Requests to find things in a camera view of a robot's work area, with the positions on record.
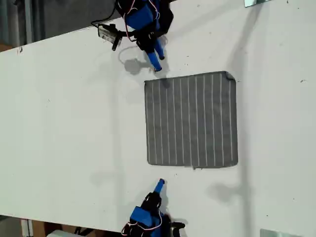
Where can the white table leg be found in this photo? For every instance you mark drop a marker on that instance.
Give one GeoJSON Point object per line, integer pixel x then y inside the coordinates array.
{"type": "Point", "coordinates": [26, 228]}

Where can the grey white-striped square towel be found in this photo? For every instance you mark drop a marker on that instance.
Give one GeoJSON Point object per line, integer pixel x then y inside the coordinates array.
{"type": "Point", "coordinates": [191, 121]}

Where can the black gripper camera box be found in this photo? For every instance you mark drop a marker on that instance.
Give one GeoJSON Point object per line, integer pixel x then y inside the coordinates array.
{"type": "Point", "coordinates": [177, 228]}
{"type": "Point", "coordinates": [107, 33]}

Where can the steel bracket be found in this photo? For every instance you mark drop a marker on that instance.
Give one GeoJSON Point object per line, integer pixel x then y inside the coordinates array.
{"type": "Point", "coordinates": [254, 2]}

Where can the white box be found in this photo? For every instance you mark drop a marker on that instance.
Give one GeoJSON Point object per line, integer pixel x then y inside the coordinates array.
{"type": "Point", "coordinates": [61, 233]}

